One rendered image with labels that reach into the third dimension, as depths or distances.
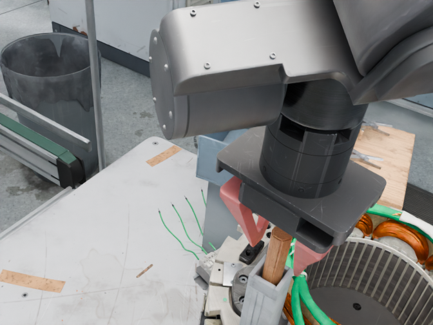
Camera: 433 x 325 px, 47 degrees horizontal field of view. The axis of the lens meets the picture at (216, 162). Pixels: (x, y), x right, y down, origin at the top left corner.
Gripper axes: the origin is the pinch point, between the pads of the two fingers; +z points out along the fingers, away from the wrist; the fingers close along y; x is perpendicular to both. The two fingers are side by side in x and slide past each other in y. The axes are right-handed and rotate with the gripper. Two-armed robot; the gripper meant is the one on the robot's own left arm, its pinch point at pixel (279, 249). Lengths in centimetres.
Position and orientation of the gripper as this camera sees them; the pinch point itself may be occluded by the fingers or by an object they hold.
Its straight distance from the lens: 40.7
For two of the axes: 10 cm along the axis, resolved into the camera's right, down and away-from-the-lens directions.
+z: -0.7, 7.3, 6.8
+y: 7.7, 4.7, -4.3
